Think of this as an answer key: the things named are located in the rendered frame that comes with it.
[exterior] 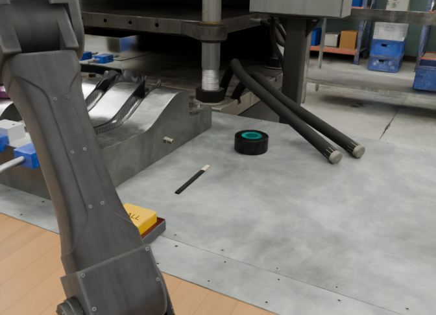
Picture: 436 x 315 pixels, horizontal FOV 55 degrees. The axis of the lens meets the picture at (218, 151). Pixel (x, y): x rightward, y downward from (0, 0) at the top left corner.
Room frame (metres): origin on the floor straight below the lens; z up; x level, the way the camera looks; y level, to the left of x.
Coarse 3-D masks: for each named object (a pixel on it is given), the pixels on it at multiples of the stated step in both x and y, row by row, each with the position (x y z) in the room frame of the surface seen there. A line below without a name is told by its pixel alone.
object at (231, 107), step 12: (192, 60) 2.11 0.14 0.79; (228, 60) 2.13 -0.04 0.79; (240, 60) 2.14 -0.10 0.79; (252, 60) 2.15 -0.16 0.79; (168, 72) 1.82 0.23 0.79; (180, 72) 1.83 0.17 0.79; (192, 72) 1.84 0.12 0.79; (264, 72) 1.88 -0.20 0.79; (276, 72) 1.88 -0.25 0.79; (168, 84) 1.60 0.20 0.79; (180, 84) 1.61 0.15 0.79; (192, 84) 1.62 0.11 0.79; (276, 84) 1.80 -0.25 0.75; (192, 96) 1.45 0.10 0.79; (228, 96) 1.47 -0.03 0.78; (252, 96) 1.55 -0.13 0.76; (216, 108) 1.31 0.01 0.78; (228, 108) 1.36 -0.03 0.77; (240, 108) 1.45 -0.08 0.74
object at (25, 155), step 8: (32, 144) 0.68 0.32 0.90; (16, 152) 0.65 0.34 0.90; (24, 152) 0.64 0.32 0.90; (32, 152) 0.64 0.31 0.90; (16, 160) 0.63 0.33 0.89; (24, 160) 0.64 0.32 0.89; (32, 160) 0.63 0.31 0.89; (0, 168) 0.60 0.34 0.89; (8, 168) 0.61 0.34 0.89; (32, 168) 0.63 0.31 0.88
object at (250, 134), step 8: (240, 136) 0.92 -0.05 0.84; (248, 136) 0.95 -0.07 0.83; (256, 136) 0.94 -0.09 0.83; (264, 136) 0.93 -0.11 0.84; (240, 144) 0.90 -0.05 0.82; (248, 144) 0.89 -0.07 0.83; (256, 144) 0.89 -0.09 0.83; (264, 144) 0.91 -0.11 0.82; (240, 152) 0.90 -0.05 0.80; (248, 152) 0.89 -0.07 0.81; (256, 152) 0.89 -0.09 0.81; (264, 152) 0.91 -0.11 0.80
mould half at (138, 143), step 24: (120, 96) 0.94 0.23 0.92; (168, 96) 0.91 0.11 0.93; (96, 120) 0.87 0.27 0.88; (144, 120) 0.85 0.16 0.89; (168, 120) 0.89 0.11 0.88; (192, 120) 0.99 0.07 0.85; (24, 144) 0.71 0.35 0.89; (120, 144) 0.74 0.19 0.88; (144, 144) 0.81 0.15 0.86; (168, 144) 0.89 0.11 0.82; (24, 168) 0.69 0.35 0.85; (120, 168) 0.74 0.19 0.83; (144, 168) 0.80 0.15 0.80; (48, 192) 0.66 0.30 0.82
